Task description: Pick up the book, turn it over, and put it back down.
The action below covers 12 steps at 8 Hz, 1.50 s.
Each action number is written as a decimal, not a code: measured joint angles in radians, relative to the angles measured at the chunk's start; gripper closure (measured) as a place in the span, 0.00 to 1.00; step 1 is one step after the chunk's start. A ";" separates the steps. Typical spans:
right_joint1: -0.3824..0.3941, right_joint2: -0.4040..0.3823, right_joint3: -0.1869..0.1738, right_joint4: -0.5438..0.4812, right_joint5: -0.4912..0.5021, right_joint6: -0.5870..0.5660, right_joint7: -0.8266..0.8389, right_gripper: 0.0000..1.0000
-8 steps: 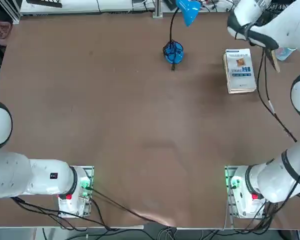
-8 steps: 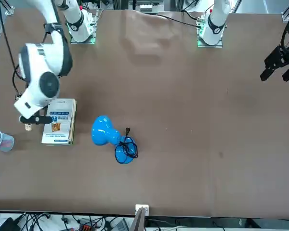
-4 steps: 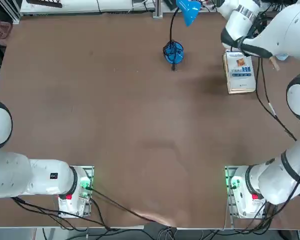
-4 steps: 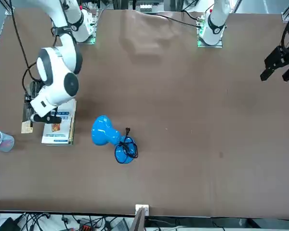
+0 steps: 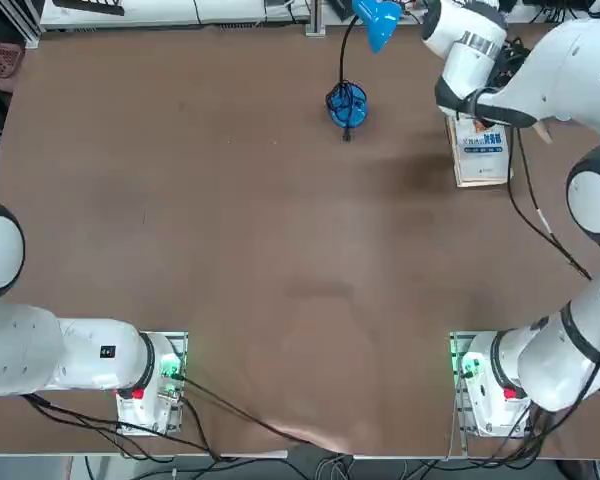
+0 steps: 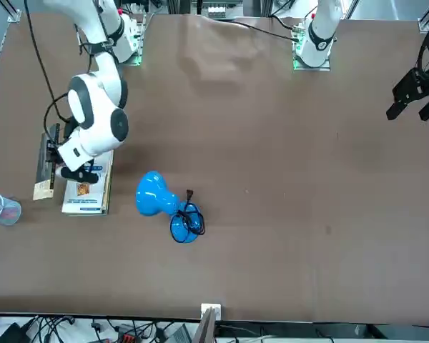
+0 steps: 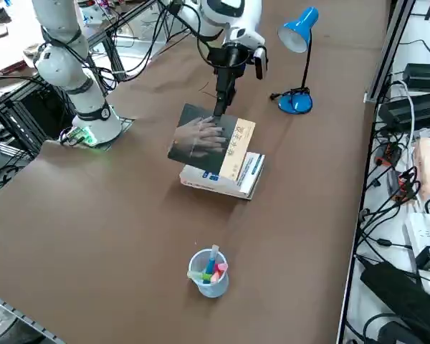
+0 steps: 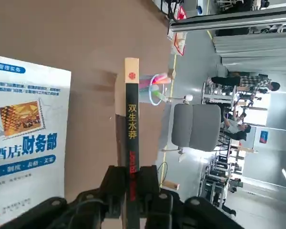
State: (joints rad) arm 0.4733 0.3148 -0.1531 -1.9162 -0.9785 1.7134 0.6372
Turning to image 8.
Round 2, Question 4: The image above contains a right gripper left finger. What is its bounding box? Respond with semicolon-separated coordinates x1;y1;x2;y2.
1;164;127;229

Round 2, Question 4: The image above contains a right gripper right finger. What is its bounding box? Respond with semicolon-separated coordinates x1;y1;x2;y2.
136;164;239;229

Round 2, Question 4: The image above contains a black and tan book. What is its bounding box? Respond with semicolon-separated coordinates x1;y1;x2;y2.
114;57;141;229

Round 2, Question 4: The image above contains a white and blue book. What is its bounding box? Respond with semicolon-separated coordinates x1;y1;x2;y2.
0;53;72;228

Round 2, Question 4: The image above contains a grey upholstered chair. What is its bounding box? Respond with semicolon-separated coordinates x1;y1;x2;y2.
163;94;223;156

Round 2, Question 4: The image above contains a clear plastic cup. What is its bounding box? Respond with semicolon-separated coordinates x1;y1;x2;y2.
138;73;173;107

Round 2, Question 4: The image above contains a green highlighter pen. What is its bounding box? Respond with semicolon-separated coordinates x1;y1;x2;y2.
150;86;168;101

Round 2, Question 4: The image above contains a person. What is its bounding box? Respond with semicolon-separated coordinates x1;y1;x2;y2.
220;111;251;142
211;73;281;93

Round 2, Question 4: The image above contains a pink highlighter pen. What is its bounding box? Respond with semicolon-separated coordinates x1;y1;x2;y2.
152;73;172;85

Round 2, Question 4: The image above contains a red and white bag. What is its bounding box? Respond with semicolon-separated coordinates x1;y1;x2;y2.
171;5;188;57

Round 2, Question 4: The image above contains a blue wall poster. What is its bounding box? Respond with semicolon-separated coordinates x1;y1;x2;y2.
259;130;269;144

